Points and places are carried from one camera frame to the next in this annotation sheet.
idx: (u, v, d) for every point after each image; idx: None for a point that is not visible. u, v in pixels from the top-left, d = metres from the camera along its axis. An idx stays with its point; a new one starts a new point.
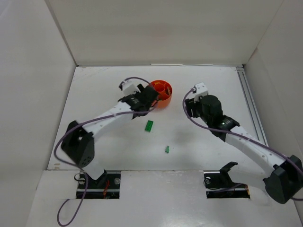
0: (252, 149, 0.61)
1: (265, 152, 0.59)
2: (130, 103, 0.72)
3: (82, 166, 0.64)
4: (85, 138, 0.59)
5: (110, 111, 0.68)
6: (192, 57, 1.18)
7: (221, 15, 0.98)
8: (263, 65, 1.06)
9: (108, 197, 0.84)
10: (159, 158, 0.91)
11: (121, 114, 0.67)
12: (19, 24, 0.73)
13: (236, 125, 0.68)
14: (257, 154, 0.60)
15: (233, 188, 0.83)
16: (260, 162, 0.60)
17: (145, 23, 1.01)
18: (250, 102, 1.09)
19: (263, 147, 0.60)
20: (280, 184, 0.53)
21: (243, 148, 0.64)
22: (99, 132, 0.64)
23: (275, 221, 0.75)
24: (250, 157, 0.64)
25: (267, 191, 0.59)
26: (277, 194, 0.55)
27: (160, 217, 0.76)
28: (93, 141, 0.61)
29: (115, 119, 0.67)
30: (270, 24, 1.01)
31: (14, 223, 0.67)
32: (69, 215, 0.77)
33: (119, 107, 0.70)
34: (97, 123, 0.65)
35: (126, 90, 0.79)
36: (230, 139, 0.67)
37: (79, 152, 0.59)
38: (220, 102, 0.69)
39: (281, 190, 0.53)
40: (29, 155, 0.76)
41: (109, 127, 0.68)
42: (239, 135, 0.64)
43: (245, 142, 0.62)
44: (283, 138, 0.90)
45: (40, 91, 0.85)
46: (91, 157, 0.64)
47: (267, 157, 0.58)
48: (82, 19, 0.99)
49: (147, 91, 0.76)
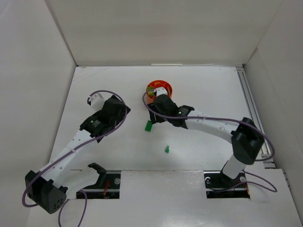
0: (210, 125, 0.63)
1: (221, 123, 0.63)
2: (90, 130, 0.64)
3: (56, 210, 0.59)
4: (45, 191, 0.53)
5: (68, 147, 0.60)
6: (192, 57, 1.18)
7: (221, 14, 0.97)
8: (263, 65, 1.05)
9: (108, 197, 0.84)
10: (159, 158, 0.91)
11: (81, 146, 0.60)
12: (19, 23, 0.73)
13: (191, 110, 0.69)
14: (216, 128, 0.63)
15: (232, 188, 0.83)
16: (220, 135, 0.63)
17: (144, 23, 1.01)
18: (250, 102, 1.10)
19: (218, 120, 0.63)
20: (241, 146, 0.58)
21: (203, 128, 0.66)
22: (61, 175, 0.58)
23: (276, 221, 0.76)
24: (211, 134, 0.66)
25: (236, 156, 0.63)
26: (244, 157, 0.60)
27: (160, 217, 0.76)
28: (56, 188, 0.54)
29: (76, 155, 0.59)
30: (271, 23, 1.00)
31: (14, 222, 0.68)
32: (69, 215, 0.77)
33: (77, 137, 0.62)
34: (55, 167, 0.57)
35: (96, 105, 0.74)
36: (190, 124, 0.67)
37: (46, 202, 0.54)
38: (168, 96, 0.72)
39: (245, 152, 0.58)
40: (29, 155, 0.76)
41: (72, 165, 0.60)
42: (195, 117, 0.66)
43: (203, 121, 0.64)
44: (281, 139, 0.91)
45: (41, 91, 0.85)
46: (62, 199, 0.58)
47: (224, 127, 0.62)
48: (82, 18, 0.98)
49: (107, 110, 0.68)
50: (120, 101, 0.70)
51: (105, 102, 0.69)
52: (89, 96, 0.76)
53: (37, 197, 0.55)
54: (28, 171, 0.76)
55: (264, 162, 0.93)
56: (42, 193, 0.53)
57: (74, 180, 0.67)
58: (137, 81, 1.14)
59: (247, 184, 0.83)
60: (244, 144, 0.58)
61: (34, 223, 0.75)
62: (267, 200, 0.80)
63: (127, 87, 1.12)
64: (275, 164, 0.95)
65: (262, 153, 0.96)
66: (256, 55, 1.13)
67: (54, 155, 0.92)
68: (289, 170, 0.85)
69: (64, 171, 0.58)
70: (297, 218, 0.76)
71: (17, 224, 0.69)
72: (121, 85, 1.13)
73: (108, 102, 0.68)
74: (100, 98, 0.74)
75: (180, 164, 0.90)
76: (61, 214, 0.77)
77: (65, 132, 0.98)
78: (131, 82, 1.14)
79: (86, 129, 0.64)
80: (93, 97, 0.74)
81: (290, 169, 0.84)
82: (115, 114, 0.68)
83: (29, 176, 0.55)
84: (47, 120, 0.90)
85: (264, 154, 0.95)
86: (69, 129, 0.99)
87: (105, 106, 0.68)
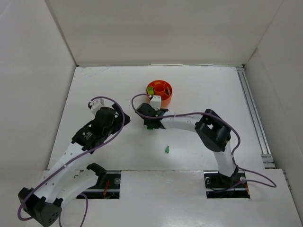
0: (179, 121, 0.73)
1: (188, 117, 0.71)
2: (83, 143, 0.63)
3: (52, 222, 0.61)
4: (38, 208, 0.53)
5: (60, 162, 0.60)
6: (193, 57, 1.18)
7: (221, 13, 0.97)
8: (263, 65, 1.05)
9: (108, 197, 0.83)
10: (159, 159, 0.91)
11: (73, 161, 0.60)
12: (19, 22, 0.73)
13: (165, 111, 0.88)
14: (184, 123, 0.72)
15: (232, 188, 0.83)
16: (189, 127, 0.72)
17: (144, 22, 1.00)
18: (250, 102, 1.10)
19: (185, 115, 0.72)
20: (206, 135, 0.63)
21: (176, 124, 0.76)
22: (54, 191, 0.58)
23: (275, 221, 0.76)
24: (183, 129, 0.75)
25: (207, 145, 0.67)
26: (211, 145, 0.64)
27: (160, 217, 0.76)
28: (49, 205, 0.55)
29: (68, 170, 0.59)
30: (271, 23, 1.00)
31: (15, 223, 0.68)
32: (69, 217, 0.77)
33: (69, 151, 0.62)
34: (48, 183, 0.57)
35: (94, 110, 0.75)
36: (166, 123, 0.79)
37: (40, 218, 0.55)
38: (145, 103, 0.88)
39: (209, 139, 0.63)
40: (29, 156, 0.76)
41: (66, 178, 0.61)
42: (168, 116, 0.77)
43: (173, 118, 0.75)
44: (280, 139, 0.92)
45: (40, 91, 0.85)
46: (57, 212, 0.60)
47: (190, 121, 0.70)
48: (82, 17, 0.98)
49: (100, 120, 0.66)
50: (112, 111, 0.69)
51: (98, 112, 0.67)
52: (91, 101, 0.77)
53: (31, 213, 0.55)
54: (28, 171, 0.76)
55: (264, 162, 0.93)
56: (35, 211, 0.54)
57: (70, 188, 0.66)
58: (137, 81, 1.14)
59: (247, 184, 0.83)
60: (206, 132, 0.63)
61: (34, 223, 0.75)
62: (267, 200, 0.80)
63: (127, 87, 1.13)
64: (275, 164, 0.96)
65: (262, 153, 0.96)
66: (256, 55, 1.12)
67: (53, 155, 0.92)
68: (289, 170, 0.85)
69: (57, 186, 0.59)
70: (297, 218, 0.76)
71: (17, 225, 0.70)
72: (121, 85, 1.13)
73: (101, 112, 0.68)
74: (100, 103, 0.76)
75: (180, 164, 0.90)
76: (61, 215, 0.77)
77: (65, 132, 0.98)
78: (131, 82, 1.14)
79: (78, 142, 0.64)
80: (94, 101, 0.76)
81: (290, 169, 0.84)
82: (108, 124, 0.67)
83: (22, 193, 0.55)
84: (47, 121, 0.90)
85: (264, 154, 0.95)
86: (69, 129, 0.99)
87: (97, 116, 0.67)
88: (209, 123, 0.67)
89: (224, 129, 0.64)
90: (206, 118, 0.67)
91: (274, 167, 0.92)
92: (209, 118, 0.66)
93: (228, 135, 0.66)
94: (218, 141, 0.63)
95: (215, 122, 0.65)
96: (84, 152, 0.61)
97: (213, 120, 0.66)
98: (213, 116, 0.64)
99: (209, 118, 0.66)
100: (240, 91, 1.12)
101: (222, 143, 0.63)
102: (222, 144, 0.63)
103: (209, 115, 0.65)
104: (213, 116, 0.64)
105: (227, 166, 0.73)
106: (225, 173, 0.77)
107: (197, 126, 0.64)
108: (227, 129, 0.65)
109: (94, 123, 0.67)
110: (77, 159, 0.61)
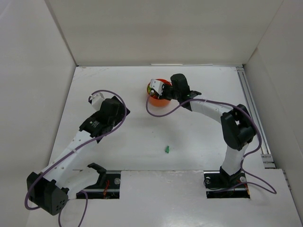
0: (208, 107, 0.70)
1: (218, 106, 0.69)
2: (90, 130, 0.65)
3: (57, 213, 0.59)
4: (49, 191, 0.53)
5: (69, 147, 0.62)
6: (193, 57, 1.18)
7: (221, 13, 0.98)
8: (263, 65, 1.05)
9: (108, 197, 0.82)
10: (159, 159, 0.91)
11: (83, 145, 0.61)
12: (19, 22, 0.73)
13: (198, 94, 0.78)
14: (212, 110, 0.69)
15: (233, 188, 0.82)
16: (216, 117, 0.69)
17: (144, 22, 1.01)
18: (250, 102, 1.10)
19: (216, 103, 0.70)
20: (228, 127, 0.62)
21: (204, 110, 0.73)
22: (63, 176, 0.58)
23: (274, 221, 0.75)
24: (210, 116, 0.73)
25: (225, 139, 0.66)
26: (231, 139, 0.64)
27: (160, 218, 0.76)
28: (58, 189, 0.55)
29: (77, 155, 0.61)
30: (270, 24, 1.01)
31: (15, 222, 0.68)
32: (69, 217, 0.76)
33: (77, 138, 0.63)
34: (57, 167, 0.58)
35: (96, 104, 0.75)
36: (194, 107, 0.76)
37: (49, 203, 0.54)
38: (186, 78, 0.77)
39: (231, 132, 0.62)
40: (29, 156, 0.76)
41: (74, 164, 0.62)
42: (198, 100, 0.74)
43: (203, 103, 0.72)
44: (280, 137, 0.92)
45: (40, 90, 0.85)
46: (64, 200, 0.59)
47: (218, 110, 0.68)
48: (82, 18, 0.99)
49: (105, 111, 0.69)
50: (116, 102, 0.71)
51: (102, 103, 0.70)
52: (91, 95, 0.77)
53: (40, 199, 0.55)
54: (28, 170, 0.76)
55: (264, 162, 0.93)
56: (45, 194, 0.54)
57: (74, 182, 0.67)
58: (137, 82, 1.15)
59: (247, 184, 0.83)
60: (230, 125, 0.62)
61: (34, 223, 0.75)
62: (267, 201, 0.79)
63: (127, 88, 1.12)
64: (275, 164, 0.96)
65: (262, 153, 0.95)
66: (256, 55, 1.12)
67: (53, 154, 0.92)
68: (289, 170, 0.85)
69: (65, 171, 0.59)
70: (297, 218, 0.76)
71: (17, 224, 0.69)
72: (121, 85, 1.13)
73: (107, 102, 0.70)
74: (101, 98, 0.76)
75: (180, 164, 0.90)
76: (61, 215, 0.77)
77: (65, 132, 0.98)
78: (130, 82, 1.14)
79: (86, 130, 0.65)
80: (95, 96, 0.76)
81: (290, 169, 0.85)
82: (113, 115, 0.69)
83: (31, 177, 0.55)
84: (47, 120, 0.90)
85: (264, 154, 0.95)
86: (69, 129, 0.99)
87: (102, 107, 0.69)
88: (236, 119, 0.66)
89: (249, 130, 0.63)
90: (236, 114, 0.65)
91: (274, 167, 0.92)
92: (238, 114, 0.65)
93: (250, 138, 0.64)
94: (240, 138, 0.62)
95: (243, 119, 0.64)
96: (93, 138, 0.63)
97: (242, 117, 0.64)
98: (244, 112, 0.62)
99: (239, 114, 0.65)
100: (240, 91, 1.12)
101: (243, 142, 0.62)
102: (242, 143, 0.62)
103: (239, 110, 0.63)
104: (245, 112, 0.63)
105: (232, 164, 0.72)
106: (232, 172, 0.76)
107: (223, 115, 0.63)
108: (253, 132, 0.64)
109: (101, 113, 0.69)
110: (85, 145, 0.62)
